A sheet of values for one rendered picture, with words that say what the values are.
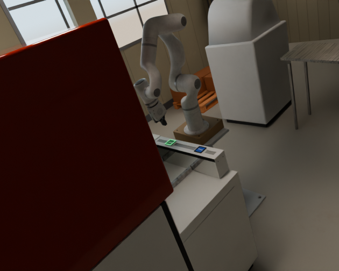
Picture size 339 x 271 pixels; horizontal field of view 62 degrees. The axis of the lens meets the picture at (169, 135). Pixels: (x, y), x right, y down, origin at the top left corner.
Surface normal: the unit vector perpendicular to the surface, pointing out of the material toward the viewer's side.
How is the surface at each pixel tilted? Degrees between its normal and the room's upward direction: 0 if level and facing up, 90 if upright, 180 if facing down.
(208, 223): 90
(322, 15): 90
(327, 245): 0
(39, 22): 90
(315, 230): 0
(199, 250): 90
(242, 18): 79
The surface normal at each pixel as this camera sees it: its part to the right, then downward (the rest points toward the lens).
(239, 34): -0.72, 0.35
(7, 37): 0.66, 0.15
